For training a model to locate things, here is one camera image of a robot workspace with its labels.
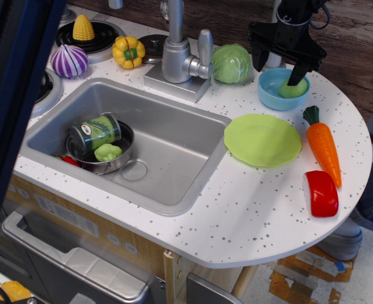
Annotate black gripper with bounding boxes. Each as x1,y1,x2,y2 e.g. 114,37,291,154
248,14,327,86

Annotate green toy pear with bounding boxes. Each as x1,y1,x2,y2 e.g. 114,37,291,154
278,79,308,99

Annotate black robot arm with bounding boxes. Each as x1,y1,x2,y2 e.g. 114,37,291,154
248,0,331,86

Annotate light blue bowl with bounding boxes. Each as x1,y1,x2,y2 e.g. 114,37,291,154
258,68,310,111

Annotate silver vertical pole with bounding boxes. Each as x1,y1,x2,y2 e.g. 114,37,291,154
263,0,286,70

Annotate green toy cabbage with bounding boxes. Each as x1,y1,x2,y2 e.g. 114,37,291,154
212,44,251,84

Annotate green plastic plate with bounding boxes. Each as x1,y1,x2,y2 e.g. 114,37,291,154
224,114,301,167

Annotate orange toy carrot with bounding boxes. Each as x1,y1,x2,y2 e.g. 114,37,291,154
303,105,342,188

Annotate silver toy faucet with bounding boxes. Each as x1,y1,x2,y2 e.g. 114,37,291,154
144,1,213,103

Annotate silver pot lid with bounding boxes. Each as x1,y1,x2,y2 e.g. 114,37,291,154
139,34,168,64

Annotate silver sink basin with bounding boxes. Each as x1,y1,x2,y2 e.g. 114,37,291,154
20,78,230,215

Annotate red toy apple slice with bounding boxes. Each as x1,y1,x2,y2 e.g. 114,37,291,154
303,170,339,218

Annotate yellow toy bell pepper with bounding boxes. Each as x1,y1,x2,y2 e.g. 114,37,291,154
111,36,146,69

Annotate back right stove burner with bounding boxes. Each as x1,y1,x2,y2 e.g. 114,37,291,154
54,20,124,64

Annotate stove burner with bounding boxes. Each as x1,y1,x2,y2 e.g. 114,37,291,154
30,68,63,119
54,20,124,64

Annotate green toy can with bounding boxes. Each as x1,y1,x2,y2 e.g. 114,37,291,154
69,113,122,155

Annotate grey sneaker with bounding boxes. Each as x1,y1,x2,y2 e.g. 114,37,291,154
316,218,363,261

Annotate light green toy broccoli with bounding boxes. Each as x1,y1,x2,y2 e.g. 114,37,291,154
94,144,122,162

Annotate yellow toy corn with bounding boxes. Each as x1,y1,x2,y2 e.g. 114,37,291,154
72,14,95,41

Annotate small steel pot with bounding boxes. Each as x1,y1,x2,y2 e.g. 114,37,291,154
66,113,135,175

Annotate purple toy onion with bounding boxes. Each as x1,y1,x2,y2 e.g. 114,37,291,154
50,44,89,78

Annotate silver stove knob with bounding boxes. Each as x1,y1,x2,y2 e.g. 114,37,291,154
60,6,77,24

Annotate front left stove burner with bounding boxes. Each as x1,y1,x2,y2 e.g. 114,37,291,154
30,68,63,119

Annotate yellow object bottom left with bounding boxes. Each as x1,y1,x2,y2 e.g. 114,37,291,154
1,281,32,302

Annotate silver oven door handle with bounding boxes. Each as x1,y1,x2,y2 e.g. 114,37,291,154
2,212,154,303

